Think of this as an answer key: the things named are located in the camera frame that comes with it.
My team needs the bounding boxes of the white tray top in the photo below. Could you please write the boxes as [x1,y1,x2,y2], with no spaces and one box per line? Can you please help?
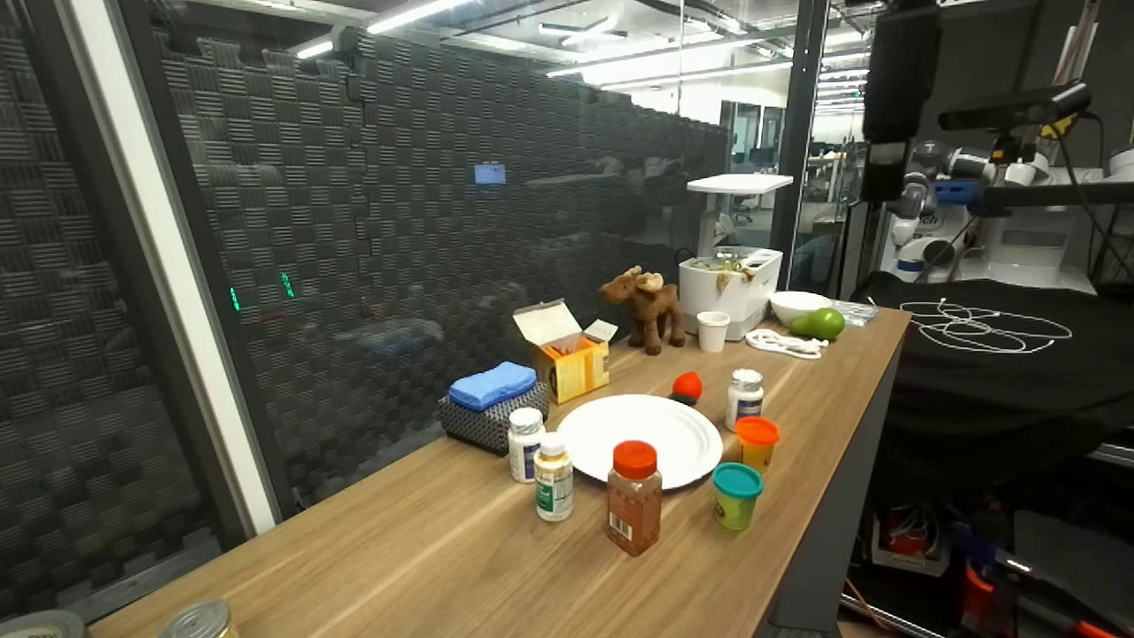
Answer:
[686,171,798,200]

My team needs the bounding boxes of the red tomato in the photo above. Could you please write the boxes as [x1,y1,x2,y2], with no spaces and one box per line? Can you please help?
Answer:
[670,370,708,408]

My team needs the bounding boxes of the white paper cup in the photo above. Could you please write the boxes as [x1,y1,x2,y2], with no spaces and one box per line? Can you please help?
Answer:
[696,307,735,357]

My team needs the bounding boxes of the brown moose plush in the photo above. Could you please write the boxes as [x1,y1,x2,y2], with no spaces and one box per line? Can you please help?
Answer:
[595,264,687,357]

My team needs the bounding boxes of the white plastic container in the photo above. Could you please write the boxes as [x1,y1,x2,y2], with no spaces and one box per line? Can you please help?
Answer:
[676,246,787,344]

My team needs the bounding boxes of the white paper plate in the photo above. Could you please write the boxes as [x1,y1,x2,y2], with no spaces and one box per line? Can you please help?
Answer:
[552,390,726,498]

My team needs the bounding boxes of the green toy pear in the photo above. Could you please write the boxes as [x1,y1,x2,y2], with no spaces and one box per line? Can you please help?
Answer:
[787,304,851,344]

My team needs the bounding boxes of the spice jar red lid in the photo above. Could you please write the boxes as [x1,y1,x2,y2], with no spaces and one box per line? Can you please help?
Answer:
[604,435,668,561]

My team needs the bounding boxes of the metal tin can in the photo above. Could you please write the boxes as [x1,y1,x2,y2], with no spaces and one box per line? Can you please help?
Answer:
[156,594,241,638]
[0,605,89,638]

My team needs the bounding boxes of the dark grey patterned box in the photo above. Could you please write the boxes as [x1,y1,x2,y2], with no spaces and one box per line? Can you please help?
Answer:
[437,384,552,456]

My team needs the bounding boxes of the black vertical post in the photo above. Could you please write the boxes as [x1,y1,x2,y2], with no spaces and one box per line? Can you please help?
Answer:
[771,0,830,294]

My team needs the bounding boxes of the blue sponge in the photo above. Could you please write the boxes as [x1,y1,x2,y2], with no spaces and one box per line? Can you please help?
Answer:
[447,357,543,416]

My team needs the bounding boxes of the orange lid dough can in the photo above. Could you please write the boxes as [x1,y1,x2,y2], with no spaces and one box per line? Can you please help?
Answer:
[730,416,782,470]

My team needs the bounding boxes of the white-capped brown spice jar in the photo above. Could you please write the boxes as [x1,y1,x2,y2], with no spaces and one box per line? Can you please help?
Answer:
[533,434,577,525]

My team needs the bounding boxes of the white window frame post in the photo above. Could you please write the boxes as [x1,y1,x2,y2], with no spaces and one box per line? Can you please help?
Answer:
[65,0,283,544]

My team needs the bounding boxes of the white pill bottle blue label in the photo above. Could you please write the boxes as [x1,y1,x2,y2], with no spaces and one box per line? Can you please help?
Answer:
[504,405,549,486]
[726,366,771,434]

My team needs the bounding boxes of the yellow open carton box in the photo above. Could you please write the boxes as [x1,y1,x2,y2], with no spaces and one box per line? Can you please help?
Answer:
[510,297,625,408]

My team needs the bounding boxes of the teal lid dough can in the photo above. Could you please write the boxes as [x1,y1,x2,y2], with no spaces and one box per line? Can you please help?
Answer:
[708,456,771,534]

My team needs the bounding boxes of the white crumpled cloth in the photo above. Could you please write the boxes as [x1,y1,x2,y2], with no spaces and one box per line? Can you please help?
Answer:
[746,325,833,366]

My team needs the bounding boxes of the dark hanging panel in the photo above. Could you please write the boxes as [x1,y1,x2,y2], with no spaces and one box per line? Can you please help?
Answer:
[863,0,949,205]

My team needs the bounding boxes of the grey box with cables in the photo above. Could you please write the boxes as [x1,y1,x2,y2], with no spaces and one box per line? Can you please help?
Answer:
[867,506,955,580]

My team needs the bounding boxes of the orange plastic object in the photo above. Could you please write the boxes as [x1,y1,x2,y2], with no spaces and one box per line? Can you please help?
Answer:
[955,554,1006,633]

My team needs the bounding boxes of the white bowl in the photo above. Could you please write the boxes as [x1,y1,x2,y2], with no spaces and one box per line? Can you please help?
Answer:
[765,286,837,332]

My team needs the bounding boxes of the black covered table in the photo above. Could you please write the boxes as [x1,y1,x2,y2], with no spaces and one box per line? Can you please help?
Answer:
[851,271,1134,446]

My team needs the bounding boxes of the white background machine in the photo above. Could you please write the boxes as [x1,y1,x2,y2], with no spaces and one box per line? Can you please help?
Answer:
[880,138,1075,286]

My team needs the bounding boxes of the white coiled cable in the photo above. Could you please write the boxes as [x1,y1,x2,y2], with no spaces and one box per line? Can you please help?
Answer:
[898,294,1077,362]

